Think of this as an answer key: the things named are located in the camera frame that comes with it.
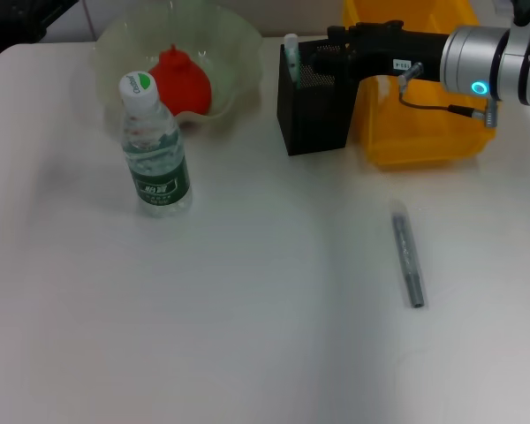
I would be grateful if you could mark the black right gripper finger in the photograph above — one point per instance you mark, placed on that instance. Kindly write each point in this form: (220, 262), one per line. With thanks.
(333, 47)
(329, 65)

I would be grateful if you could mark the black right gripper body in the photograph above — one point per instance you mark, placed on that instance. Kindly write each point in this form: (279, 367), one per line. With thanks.
(393, 53)

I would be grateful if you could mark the mint green utility knife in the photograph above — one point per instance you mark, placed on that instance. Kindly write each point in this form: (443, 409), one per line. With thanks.
(292, 57)

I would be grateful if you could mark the red-orange toy orange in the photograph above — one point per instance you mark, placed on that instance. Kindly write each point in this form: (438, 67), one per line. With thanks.
(185, 88)

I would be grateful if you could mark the grey pen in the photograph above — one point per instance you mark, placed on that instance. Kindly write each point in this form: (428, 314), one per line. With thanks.
(407, 256)

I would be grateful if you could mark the clear green-label water bottle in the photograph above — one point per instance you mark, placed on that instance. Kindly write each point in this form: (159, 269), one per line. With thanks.
(156, 176)

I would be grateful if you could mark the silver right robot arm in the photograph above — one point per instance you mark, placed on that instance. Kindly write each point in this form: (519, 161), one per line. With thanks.
(499, 62)

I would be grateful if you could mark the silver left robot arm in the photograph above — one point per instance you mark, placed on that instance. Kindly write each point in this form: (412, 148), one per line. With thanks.
(17, 26)

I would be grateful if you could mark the black mesh pen holder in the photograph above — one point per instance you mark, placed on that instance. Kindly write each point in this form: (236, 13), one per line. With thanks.
(313, 119)

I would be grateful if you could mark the pale green wavy fruit bowl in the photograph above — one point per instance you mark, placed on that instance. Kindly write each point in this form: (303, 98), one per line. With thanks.
(234, 57)

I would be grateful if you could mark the yellow plastic bin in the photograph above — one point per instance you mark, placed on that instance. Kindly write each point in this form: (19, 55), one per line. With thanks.
(424, 128)

